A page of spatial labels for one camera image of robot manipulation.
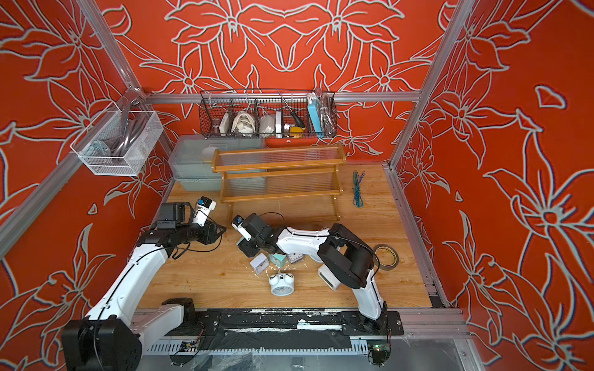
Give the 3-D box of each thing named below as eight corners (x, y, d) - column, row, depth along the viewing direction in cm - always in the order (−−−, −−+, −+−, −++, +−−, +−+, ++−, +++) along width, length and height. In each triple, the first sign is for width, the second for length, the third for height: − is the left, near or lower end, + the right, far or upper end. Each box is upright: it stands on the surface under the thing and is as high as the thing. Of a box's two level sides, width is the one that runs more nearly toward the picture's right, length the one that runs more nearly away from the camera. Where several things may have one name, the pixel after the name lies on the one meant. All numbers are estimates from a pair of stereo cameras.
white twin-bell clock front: (271, 296, 80) (268, 288, 73) (272, 282, 83) (269, 273, 76) (294, 296, 80) (294, 288, 73) (294, 282, 83) (294, 273, 76)
